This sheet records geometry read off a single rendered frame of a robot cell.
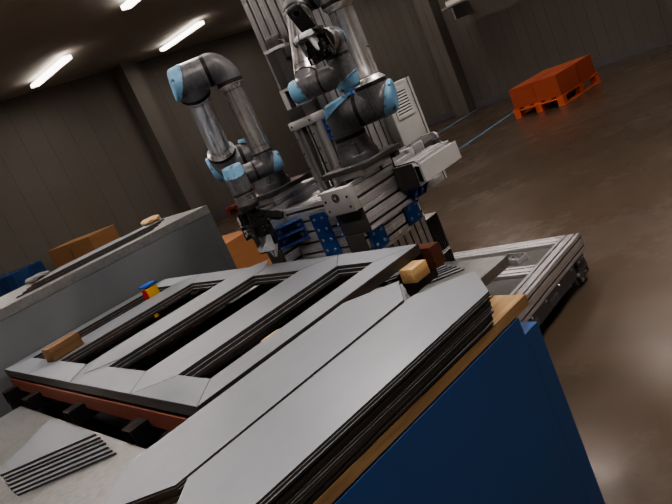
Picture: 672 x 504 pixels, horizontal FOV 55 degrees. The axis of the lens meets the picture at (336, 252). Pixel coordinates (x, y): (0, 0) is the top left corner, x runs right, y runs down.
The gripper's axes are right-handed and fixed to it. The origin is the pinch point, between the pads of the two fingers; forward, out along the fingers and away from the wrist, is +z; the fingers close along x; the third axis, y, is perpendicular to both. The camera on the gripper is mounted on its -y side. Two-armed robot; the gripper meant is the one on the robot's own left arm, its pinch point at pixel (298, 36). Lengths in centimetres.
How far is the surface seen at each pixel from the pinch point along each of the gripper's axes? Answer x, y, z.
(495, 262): -15, 80, -7
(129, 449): 65, 62, 63
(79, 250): 593, -6, -579
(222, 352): 46, 57, 40
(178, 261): 127, 41, -85
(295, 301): 33, 59, 18
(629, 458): -22, 150, -2
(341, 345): 6, 60, 63
